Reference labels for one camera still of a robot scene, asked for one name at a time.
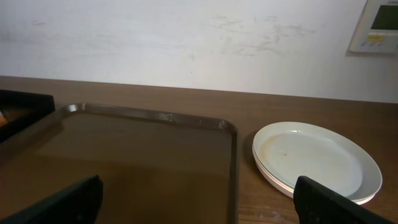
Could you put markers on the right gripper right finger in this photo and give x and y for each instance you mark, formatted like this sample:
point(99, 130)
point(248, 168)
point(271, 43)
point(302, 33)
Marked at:
point(317, 204)

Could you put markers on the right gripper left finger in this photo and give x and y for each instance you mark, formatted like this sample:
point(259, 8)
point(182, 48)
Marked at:
point(79, 203)

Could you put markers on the white plate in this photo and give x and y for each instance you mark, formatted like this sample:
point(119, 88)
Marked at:
point(285, 151)
point(288, 191)
point(346, 176)

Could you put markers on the green and orange sponge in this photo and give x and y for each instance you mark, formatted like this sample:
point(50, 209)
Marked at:
point(3, 120)

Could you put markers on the brown large serving tray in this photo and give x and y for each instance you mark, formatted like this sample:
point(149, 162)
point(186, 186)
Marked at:
point(156, 167)

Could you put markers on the black small tray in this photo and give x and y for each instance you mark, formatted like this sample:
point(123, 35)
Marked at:
point(22, 109)

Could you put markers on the white wall control panel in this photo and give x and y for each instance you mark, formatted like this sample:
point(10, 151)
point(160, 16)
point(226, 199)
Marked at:
point(376, 31)

